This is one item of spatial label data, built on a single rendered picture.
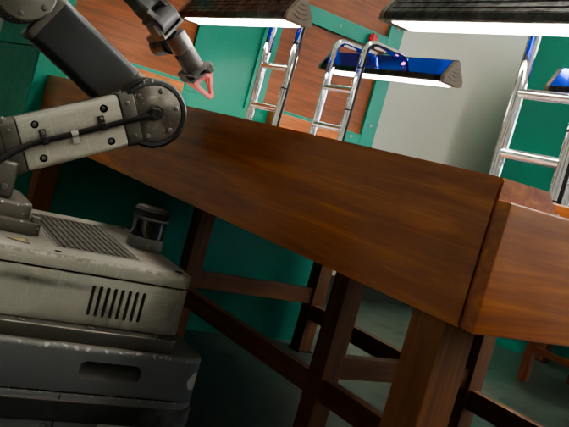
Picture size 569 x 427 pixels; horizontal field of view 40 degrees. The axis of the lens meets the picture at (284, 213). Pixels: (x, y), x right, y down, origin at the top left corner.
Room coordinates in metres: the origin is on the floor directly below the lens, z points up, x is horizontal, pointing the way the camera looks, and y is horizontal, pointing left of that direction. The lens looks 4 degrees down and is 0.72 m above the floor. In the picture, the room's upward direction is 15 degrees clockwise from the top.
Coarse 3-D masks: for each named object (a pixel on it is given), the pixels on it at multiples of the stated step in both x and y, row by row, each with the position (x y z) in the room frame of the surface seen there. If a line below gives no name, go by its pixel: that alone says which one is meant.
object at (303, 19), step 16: (192, 0) 2.42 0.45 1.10; (208, 0) 2.33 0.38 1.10; (224, 0) 2.25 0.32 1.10; (240, 0) 2.17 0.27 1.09; (256, 0) 2.10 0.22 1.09; (272, 0) 2.03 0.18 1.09; (288, 0) 1.97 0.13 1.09; (304, 0) 1.94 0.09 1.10; (192, 16) 2.34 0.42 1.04; (208, 16) 2.26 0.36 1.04; (224, 16) 2.18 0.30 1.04; (240, 16) 2.11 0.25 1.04; (256, 16) 2.04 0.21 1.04; (272, 16) 1.97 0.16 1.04; (288, 16) 1.92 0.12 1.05; (304, 16) 1.95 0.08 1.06
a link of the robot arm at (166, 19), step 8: (128, 0) 2.03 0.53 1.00; (136, 0) 2.01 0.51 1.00; (144, 0) 2.02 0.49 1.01; (152, 0) 2.03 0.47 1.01; (160, 0) 2.04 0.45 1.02; (136, 8) 2.03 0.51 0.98; (144, 8) 2.01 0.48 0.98; (152, 8) 2.05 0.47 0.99; (160, 8) 2.04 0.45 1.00; (168, 8) 2.04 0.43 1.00; (144, 16) 2.03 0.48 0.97; (152, 16) 2.01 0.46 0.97; (160, 16) 2.02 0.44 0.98; (168, 16) 2.03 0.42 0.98; (176, 16) 2.05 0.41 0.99; (144, 24) 2.06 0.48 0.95; (160, 24) 2.02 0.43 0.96; (168, 24) 2.04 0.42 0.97
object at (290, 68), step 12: (300, 36) 2.21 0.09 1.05; (264, 48) 2.34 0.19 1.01; (300, 48) 2.22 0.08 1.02; (264, 60) 2.34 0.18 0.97; (264, 72) 2.34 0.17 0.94; (288, 72) 2.21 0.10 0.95; (288, 84) 2.21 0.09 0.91; (252, 96) 2.34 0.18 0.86; (252, 108) 2.34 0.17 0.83; (264, 108) 2.28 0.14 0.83; (276, 108) 2.22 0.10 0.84; (276, 120) 2.21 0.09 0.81
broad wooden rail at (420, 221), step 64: (192, 128) 1.56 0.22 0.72; (256, 128) 1.37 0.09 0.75; (192, 192) 1.50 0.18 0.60; (256, 192) 1.32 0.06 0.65; (320, 192) 1.18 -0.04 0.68; (384, 192) 1.07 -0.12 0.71; (448, 192) 0.98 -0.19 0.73; (512, 192) 0.93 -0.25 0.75; (320, 256) 1.15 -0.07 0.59; (384, 256) 1.04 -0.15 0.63; (448, 256) 0.95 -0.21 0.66; (448, 320) 0.93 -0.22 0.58
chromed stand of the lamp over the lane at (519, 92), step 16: (528, 48) 1.55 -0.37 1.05; (528, 64) 1.54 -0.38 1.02; (512, 96) 1.55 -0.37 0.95; (528, 96) 1.52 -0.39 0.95; (544, 96) 1.49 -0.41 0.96; (560, 96) 1.46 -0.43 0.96; (512, 112) 1.54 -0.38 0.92; (512, 128) 1.55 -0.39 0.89; (496, 160) 1.54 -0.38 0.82; (528, 160) 1.49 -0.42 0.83; (544, 160) 1.46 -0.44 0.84; (560, 160) 1.43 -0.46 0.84; (560, 176) 1.42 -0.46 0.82; (560, 192) 1.42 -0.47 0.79
